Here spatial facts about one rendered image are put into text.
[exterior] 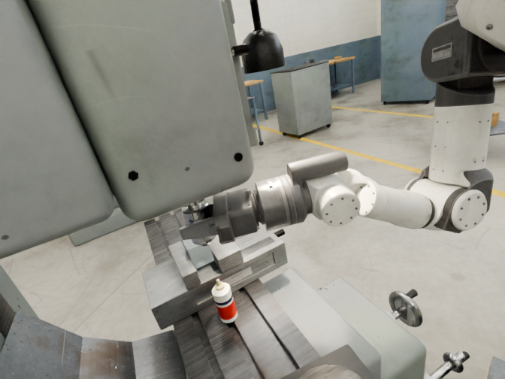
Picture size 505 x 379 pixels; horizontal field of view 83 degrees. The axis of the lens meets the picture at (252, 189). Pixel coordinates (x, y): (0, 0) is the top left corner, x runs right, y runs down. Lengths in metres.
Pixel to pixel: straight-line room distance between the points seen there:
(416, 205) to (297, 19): 8.02
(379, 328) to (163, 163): 0.74
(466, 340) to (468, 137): 1.43
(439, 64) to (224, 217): 0.46
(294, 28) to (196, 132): 8.08
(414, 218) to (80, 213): 0.53
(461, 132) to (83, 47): 0.59
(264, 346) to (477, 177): 0.51
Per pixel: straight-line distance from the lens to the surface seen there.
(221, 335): 0.69
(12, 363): 0.68
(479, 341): 1.96
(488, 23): 0.51
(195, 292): 0.71
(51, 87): 0.33
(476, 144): 0.66
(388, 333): 0.91
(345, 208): 0.48
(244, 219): 0.46
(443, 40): 0.64
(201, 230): 0.48
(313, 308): 0.80
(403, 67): 6.44
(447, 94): 0.65
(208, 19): 0.37
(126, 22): 0.35
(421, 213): 0.61
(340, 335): 0.75
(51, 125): 0.33
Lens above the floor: 1.48
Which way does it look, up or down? 25 degrees down
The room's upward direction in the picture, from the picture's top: 12 degrees counter-clockwise
